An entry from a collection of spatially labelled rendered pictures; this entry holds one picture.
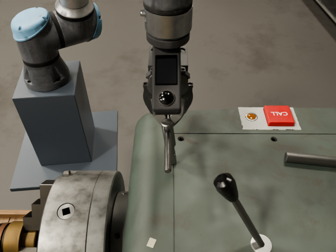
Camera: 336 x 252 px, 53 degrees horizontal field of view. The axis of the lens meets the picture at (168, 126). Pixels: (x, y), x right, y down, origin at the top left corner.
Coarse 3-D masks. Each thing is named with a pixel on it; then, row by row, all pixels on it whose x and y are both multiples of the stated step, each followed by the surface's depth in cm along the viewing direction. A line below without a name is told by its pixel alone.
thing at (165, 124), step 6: (162, 120) 62; (168, 120) 62; (162, 126) 62; (168, 126) 61; (162, 132) 63; (174, 138) 64; (174, 144) 65; (174, 150) 67; (174, 156) 67; (174, 162) 69
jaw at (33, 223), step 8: (40, 184) 73; (48, 184) 73; (40, 192) 73; (48, 192) 73; (40, 200) 73; (32, 208) 73; (40, 208) 73; (24, 216) 74; (32, 216) 74; (40, 216) 74; (24, 224) 74; (32, 224) 74
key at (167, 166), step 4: (168, 116) 65; (168, 132) 62; (164, 136) 62; (168, 136) 61; (164, 140) 61; (168, 140) 60; (164, 144) 60; (168, 144) 60; (164, 148) 59; (168, 148) 59; (164, 152) 59; (168, 152) 58; (164, 156) 58; (168, 156) 58; (164, 160) 57; (168, 160) 57; (164, 164) 57; (168, 164) 56; (164, 168) 56; (168, 168) 56; (168, 172) 56
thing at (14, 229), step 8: (0, 224) 76; (8, 224) 76; (16, 224) 75; (0, 232) 73; (8, 232) 73; (16, 232) 73; (24, 232) 74; (32, 232) 74; (0, 240) 73; (8, 240) 72; (16, 240) 72; (24, 240) 73; (32, 240) 73; (0, 248) 73; (8, 248) 72; (16, 248) 72
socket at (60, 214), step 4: (64, 204) 65; (68, 204) 65; (60, 208) 64; (64, 208) 64; (68, 208) 65; (72, 208) 64; (60, 212) 64; (64, 212) 66; (68, 212) 66; (72, 212) 64; (60, 216) 63; (64, 216) 63; (68, 216) 63
